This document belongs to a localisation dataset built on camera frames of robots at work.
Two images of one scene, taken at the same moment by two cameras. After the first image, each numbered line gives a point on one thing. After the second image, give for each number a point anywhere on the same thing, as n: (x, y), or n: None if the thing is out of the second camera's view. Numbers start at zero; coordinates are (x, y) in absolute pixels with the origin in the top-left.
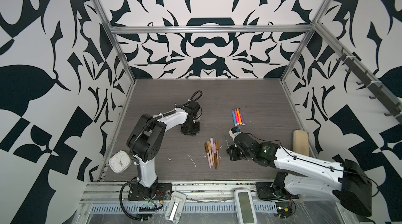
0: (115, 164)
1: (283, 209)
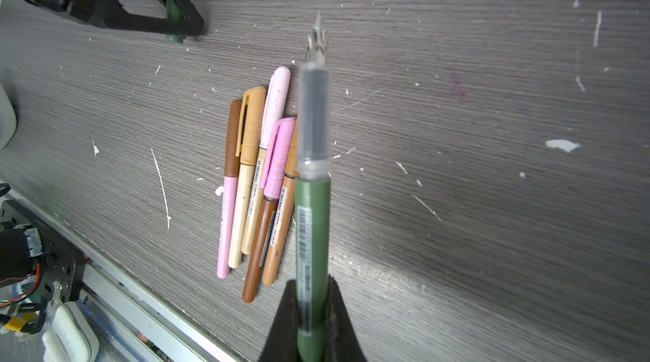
0: (8, 119)
1: None
